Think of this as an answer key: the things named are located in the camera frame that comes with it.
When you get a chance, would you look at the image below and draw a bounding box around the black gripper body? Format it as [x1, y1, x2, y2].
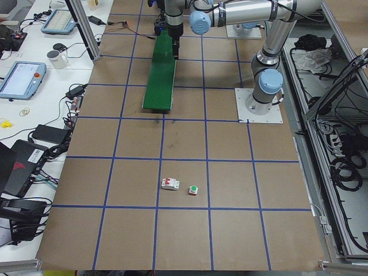
[168, 24, 183, 39]

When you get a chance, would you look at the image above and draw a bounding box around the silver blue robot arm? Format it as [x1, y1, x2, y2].
[157, 0, 322, 114]

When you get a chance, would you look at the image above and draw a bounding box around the black round puck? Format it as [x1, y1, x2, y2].
[53, 43, 67, 52]

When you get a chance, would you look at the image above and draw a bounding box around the blue teach pendant far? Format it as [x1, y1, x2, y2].
[41, 9, 76, 35]

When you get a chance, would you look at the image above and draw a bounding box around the blue teach pendant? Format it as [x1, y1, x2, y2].
[41, 9, 76, 35]
[1, 61, 47, 100]

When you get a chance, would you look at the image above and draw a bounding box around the white mug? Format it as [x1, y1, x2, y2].
[47, 50, 68, 69]

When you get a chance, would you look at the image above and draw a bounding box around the white red circuit breaker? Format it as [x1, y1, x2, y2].
[161, 177, 180, 191]

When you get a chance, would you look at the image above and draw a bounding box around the black power adapter brick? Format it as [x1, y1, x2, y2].
[31, 124, 71, 144]

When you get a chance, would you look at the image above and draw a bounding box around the blue teach pendant near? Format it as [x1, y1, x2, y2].
[1, 61, 47, 100]

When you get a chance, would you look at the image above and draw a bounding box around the red black sensor cable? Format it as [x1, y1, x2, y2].
[107, 20, 156, 40]

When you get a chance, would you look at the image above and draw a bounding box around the aluminium frame post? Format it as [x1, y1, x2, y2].
[65, 0, 101, 62]

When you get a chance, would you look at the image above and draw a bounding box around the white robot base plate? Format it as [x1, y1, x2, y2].
[235, 88, 283, 124]

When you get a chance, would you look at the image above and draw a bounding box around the green push button switch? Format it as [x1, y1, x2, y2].
[188, 185, 198, 196]

